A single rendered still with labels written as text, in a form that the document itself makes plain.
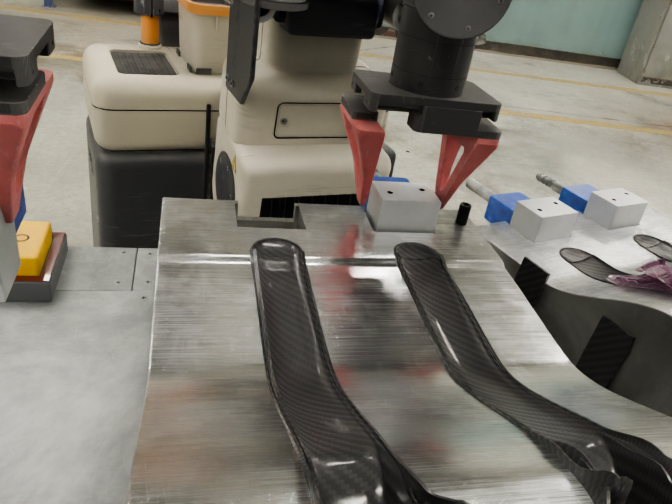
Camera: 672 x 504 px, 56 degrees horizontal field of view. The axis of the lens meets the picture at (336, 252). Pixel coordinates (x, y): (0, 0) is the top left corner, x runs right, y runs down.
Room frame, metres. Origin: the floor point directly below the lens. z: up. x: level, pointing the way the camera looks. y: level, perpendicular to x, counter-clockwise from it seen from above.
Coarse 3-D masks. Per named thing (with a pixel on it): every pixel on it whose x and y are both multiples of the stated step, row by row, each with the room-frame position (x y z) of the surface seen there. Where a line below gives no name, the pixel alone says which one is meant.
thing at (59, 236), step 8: (56, 232) 0.47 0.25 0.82; (64, 232) 0.47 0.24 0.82; (56, 240) 0.46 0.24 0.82; (56, 248) 0.45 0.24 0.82; (48, 256) 0.43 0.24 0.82; (56, 256) 0.44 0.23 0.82; (48, 264) 0.42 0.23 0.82; (48, 272) 0.41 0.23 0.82; (16, 280) 0.39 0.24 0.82; (24, 280) 0.40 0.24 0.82; (32, 280) 0.40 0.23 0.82; (40, 280) 0.40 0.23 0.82; (48, 280) 0.40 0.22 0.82
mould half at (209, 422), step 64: (192, 256) 0.36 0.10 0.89; (320, 256) 0.39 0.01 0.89; (384, 256) 0.41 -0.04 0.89; (448, 256) 0.42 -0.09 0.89; (192, 320) 0.30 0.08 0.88; (256, 320) 0.31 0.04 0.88; (320, 320) 0.32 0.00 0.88; (384, 320) 0.33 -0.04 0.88; (512, 320) 0.36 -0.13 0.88; (192, 384) 0.25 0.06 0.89; (256, 384) 0.25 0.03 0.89; (384, 384) 0.27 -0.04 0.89; (448, 384) 0.28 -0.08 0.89; (576, 384) 0.29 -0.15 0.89; (192, 448) 0.17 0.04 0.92; (256, 448) 0.18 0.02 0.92; (448, 448) 0.19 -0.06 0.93; (512, 448) 0.20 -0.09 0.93
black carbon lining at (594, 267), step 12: (636, 240) 0.59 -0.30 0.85; (648, 240) 0.60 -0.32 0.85; (660, 240) 0.60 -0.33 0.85; (564, 252) 0.54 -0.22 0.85; (576, 252) 0.54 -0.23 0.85; (660, 252) 0.58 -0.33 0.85; (576, 264) 0.52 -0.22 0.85; (588, 264) 0.53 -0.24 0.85; (600, 264) 0.53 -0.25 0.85; (600, 276) 0.51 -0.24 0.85
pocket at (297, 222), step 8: (296, 208) 0.47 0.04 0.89; (240, 216) 0.46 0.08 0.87; (296, 216) 0.47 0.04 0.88; (240, 224) 0.45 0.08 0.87; (248, 224) 0.45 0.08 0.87; (256, 224) 0.46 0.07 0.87; (264, 224) 0.46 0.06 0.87; (272, 224) 0.46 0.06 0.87; (280, 224) 0.46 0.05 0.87; (288, 224) 0.46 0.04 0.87; (296, 224) 0.47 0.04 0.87; (304, 224) 0.44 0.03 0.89
